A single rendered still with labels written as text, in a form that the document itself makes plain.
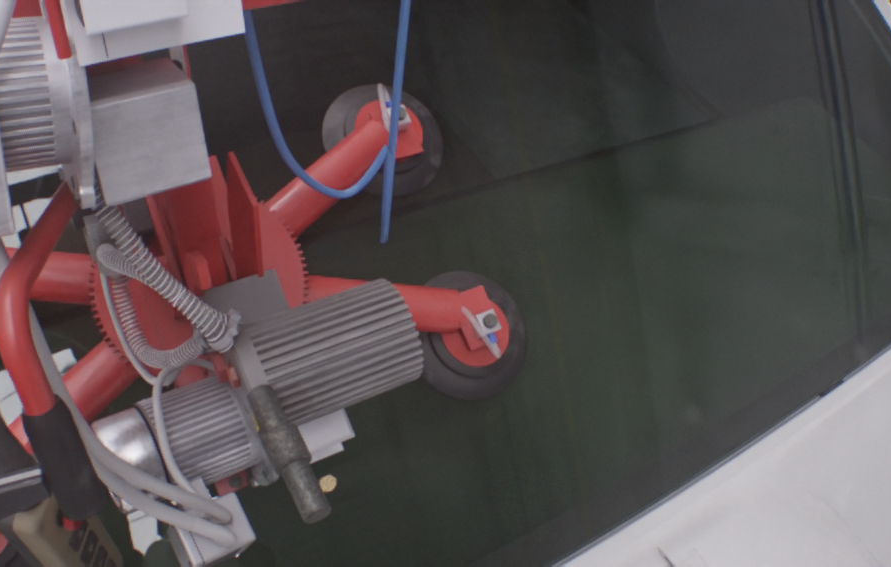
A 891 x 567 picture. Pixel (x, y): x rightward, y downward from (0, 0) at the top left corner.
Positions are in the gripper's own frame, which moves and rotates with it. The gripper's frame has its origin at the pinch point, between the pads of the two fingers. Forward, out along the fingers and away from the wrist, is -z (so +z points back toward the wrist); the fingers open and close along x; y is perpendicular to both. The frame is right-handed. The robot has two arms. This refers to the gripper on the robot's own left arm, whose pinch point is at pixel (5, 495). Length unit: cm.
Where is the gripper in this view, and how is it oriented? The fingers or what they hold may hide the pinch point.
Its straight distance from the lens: 58.4
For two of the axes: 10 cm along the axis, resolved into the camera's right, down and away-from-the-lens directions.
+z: -8.6, 3.0, -4.2
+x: 5.2, 4.7, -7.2
